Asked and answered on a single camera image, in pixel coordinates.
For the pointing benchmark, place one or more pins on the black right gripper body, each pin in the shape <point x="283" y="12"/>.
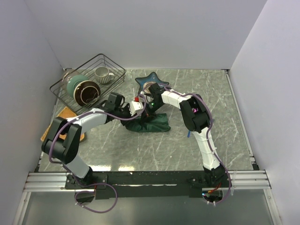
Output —
<point x="152" y="108"/>

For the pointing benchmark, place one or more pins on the dark green cloth napkin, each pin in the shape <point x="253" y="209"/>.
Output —
<point x="158" y="123"/>

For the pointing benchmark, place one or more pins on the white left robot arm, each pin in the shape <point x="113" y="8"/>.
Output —
<point x="65" y="152"/>

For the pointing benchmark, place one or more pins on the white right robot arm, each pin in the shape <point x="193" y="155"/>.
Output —
<point x="196" y="116"/>

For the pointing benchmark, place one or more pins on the blue star-shaped ceramic dish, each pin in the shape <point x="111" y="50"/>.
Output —
<point x="150" y="79"/>

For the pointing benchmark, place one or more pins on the dark brown ceramic bowl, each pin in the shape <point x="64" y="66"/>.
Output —
<point x="85" y="92"/>

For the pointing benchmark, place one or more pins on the striped grey ceramic mug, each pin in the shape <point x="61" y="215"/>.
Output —
<point x="103" y="75"/>

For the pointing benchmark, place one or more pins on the green ceramic bowl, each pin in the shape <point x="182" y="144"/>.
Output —
<point x="73" y="82"/>

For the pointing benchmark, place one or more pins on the clear glass jar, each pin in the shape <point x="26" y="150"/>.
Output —
<point x="67" y="75"/>

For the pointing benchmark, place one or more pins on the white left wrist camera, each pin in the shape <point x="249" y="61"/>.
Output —
<point x="135" y="106"/>

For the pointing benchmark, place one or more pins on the black wire dish rack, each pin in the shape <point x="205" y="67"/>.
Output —
<point x="87" y="69"/>

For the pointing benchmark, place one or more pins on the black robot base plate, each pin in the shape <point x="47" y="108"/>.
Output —
<point x="108" y="185"/>

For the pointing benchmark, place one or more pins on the aluminium frame rail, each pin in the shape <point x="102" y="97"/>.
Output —
<point x="250" y="180"/>

